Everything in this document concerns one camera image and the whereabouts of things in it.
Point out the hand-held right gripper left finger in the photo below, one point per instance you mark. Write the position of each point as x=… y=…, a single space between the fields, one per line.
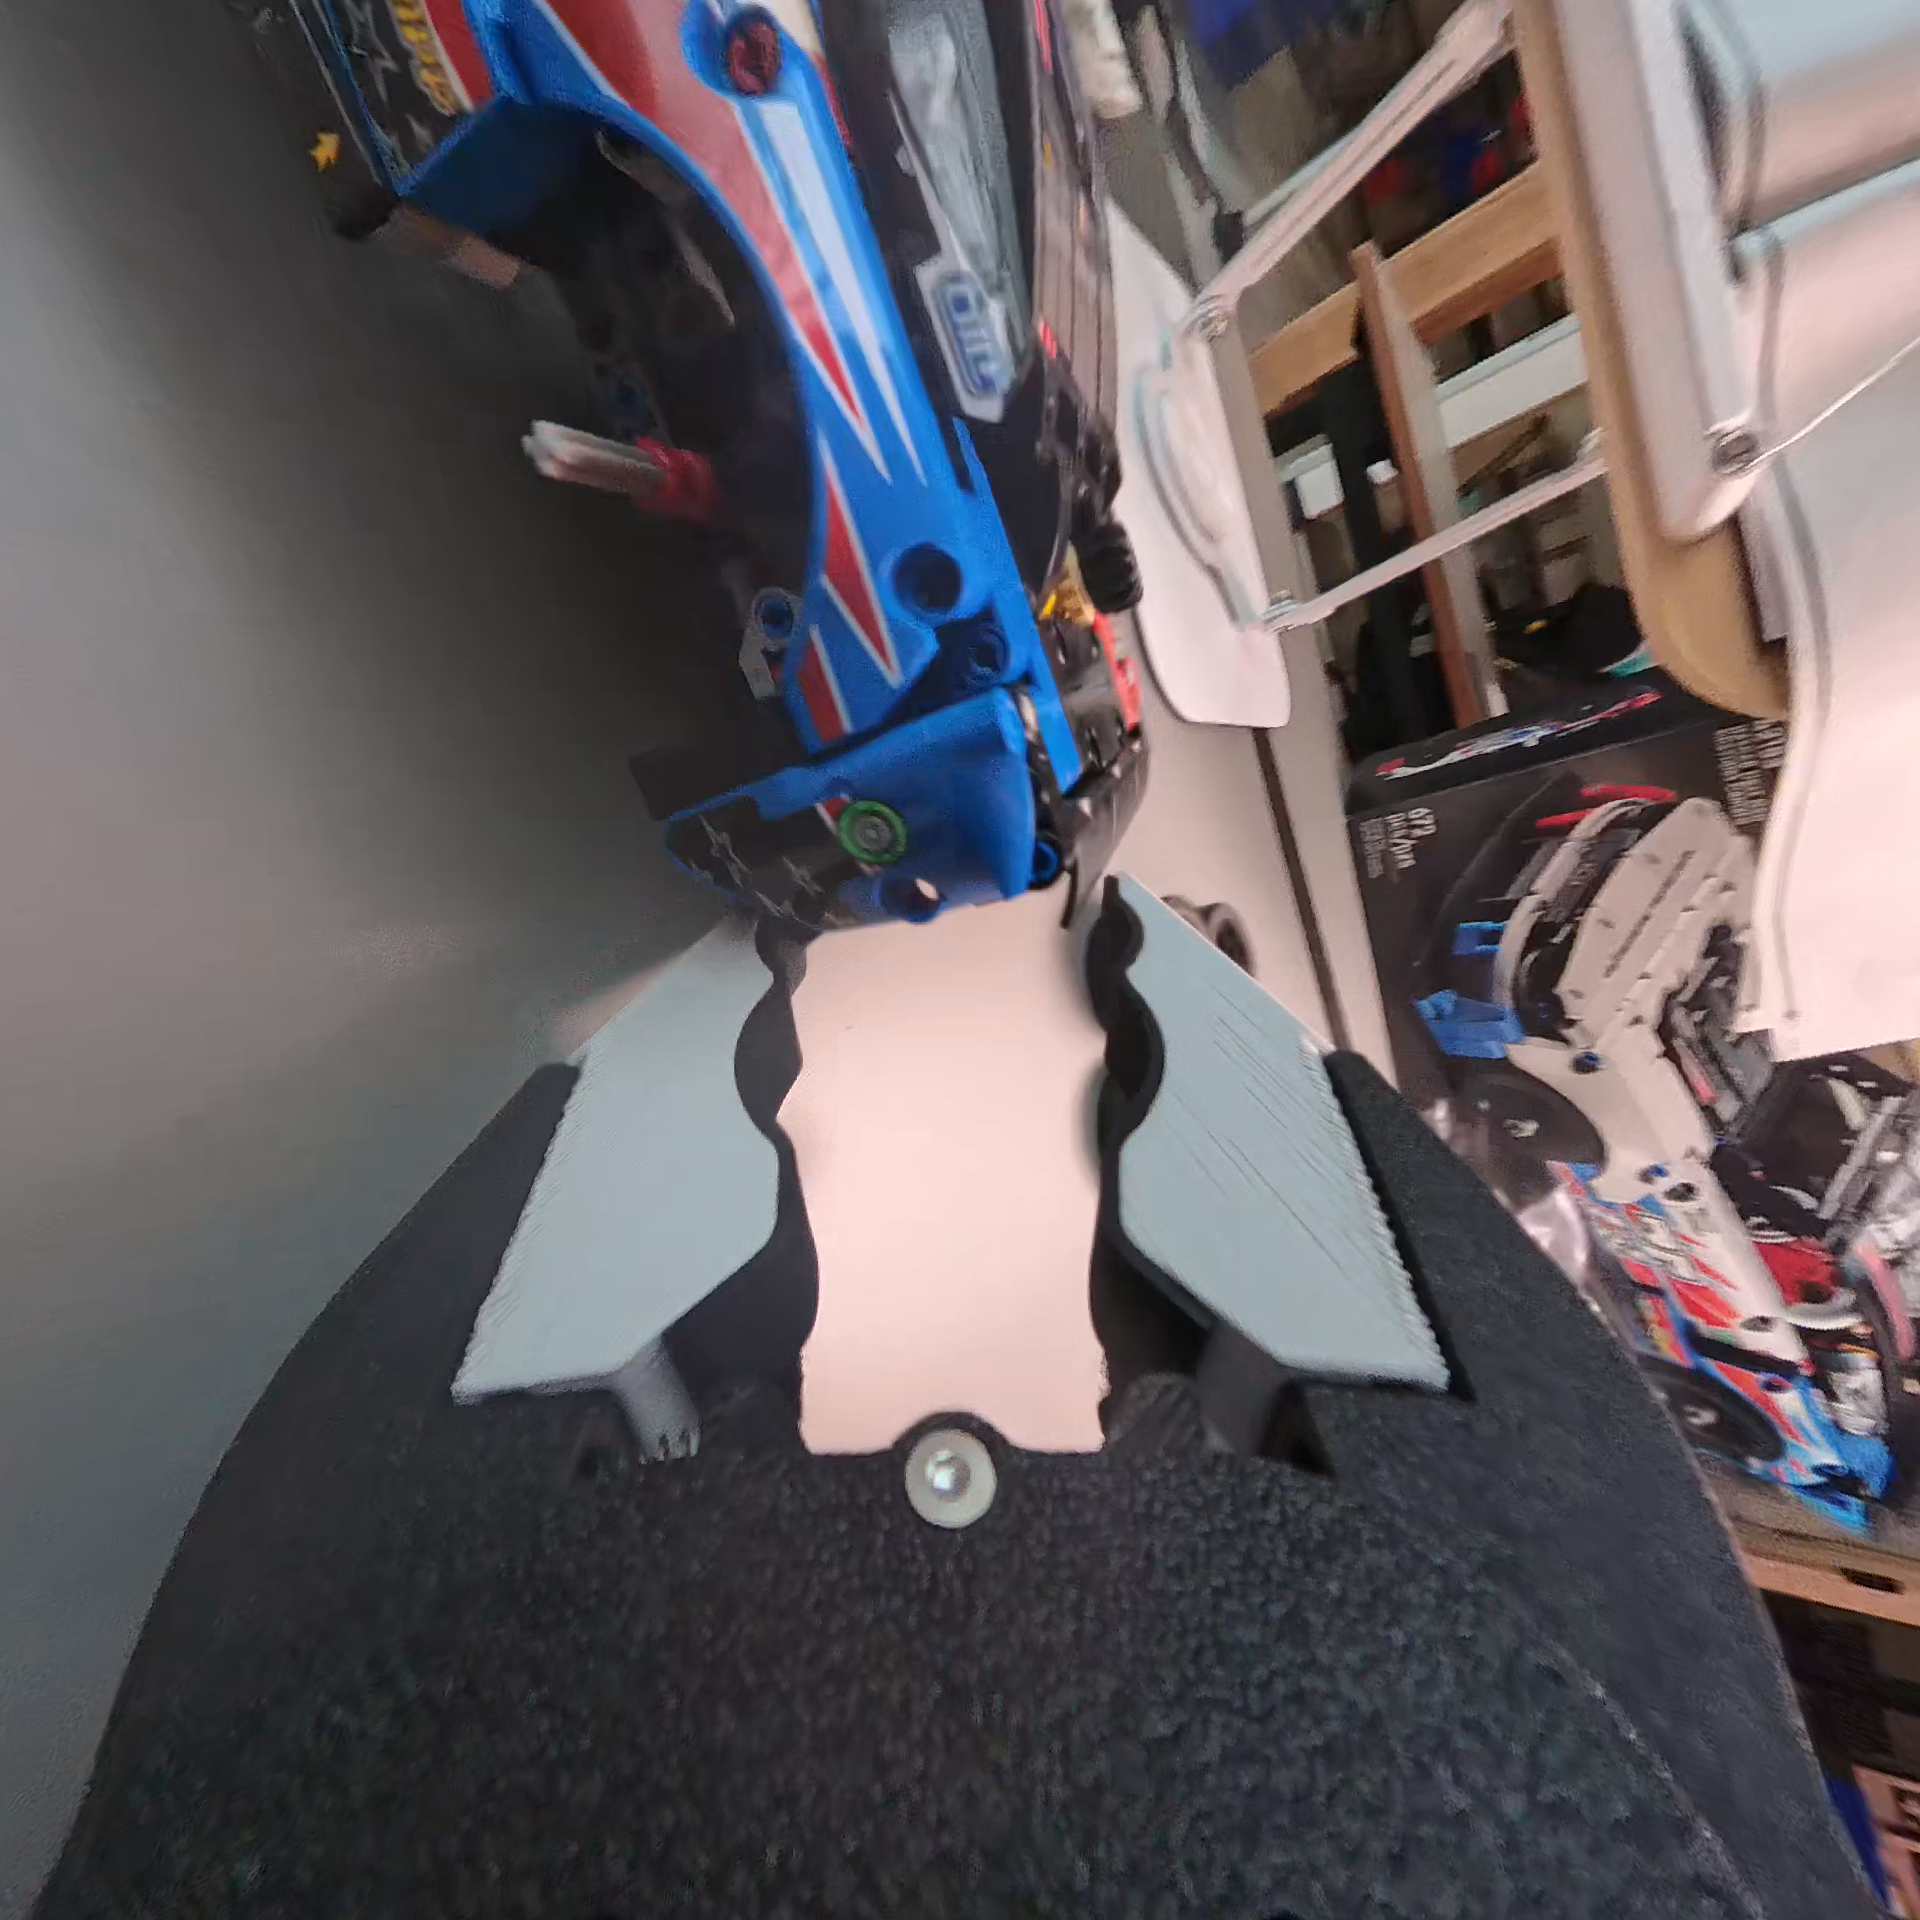
x=646 y=1200

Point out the instruction booklet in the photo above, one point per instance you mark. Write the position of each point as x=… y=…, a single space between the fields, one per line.
x=1845 y=826

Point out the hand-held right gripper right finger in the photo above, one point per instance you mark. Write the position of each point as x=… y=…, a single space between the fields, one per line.
x=1276 y=1200

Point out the black toy set box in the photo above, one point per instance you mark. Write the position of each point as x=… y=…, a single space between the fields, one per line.
x=1575 y=974

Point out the grey desk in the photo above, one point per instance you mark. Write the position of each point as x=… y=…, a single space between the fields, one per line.
x=945 y=1200

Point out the blue white toy race car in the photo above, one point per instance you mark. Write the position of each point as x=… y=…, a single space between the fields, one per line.
x=840 y=375

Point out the wooden table frame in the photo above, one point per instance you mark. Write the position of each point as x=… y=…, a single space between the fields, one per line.
x=1412 y=300

